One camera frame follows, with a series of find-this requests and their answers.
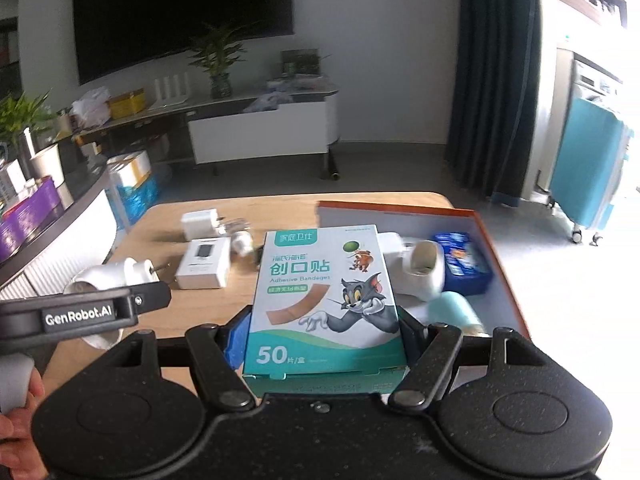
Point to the leafy green plant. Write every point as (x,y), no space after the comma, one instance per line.
(20,115)

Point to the potted plant in dark vase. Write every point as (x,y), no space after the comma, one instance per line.
(220,85)

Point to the yellow box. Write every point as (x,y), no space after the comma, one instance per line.
(127,105)

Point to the white plastic bag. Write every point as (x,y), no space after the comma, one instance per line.
(90,107)

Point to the white washing machine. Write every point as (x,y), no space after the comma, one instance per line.
(595,77)

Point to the teal adhesive bandage box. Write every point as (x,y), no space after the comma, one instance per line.
(320,280)

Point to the steel bottle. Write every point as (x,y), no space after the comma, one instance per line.
(27,152)

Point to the white hollow plug-in vaporizer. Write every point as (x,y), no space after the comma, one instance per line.
(425,280)

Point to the grey plastic bag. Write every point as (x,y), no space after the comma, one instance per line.
(265,102)

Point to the white printed box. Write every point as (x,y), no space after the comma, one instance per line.
(12,180)

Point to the blue suitcase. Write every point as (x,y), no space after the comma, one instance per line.
(585,165)

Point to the person's left hand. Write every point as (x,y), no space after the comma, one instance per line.
(17,435)

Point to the purple box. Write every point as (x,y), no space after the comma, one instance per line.
(25,220)

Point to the white router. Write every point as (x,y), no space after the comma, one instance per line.
(170,92)

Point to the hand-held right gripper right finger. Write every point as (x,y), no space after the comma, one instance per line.
(417,342)

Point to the black roll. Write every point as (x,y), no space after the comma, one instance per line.
(332,170)

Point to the green picture box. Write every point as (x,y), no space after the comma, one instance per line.
(300,62)

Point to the blue wrapped bottle pack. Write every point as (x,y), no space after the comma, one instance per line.
(135,200)

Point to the long low media cabinet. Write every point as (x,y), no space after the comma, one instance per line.
(165,113)

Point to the white paper cup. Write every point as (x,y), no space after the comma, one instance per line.
(49,165)

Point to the orange cardboard box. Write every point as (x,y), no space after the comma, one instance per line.
(360,220)

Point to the white low cabinet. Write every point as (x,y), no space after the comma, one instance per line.
(255,130)

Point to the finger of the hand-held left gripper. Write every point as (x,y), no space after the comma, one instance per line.
(150,296)

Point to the curved white ribbed counter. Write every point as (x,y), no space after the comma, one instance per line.
(65,240)

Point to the small white carton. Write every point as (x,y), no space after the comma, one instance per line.
(202,265)

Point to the small white charger plug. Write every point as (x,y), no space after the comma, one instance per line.
(200,225)

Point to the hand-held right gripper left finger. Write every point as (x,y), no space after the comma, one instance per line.
(235,350)

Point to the teal toothpick holder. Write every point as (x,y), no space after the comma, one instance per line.
(452,310)

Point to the blue plastic floss box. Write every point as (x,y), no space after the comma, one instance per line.
(462,265)

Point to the black wall television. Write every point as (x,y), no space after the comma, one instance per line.
(175,10)

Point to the clear plastic boxes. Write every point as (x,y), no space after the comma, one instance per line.
(300,82)

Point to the dark curtain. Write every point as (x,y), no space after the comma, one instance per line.
(490,85)

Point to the white round plug-in vaporizer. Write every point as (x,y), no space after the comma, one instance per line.
(107,275)

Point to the white and yellow carton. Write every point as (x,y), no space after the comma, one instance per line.
(127,167)

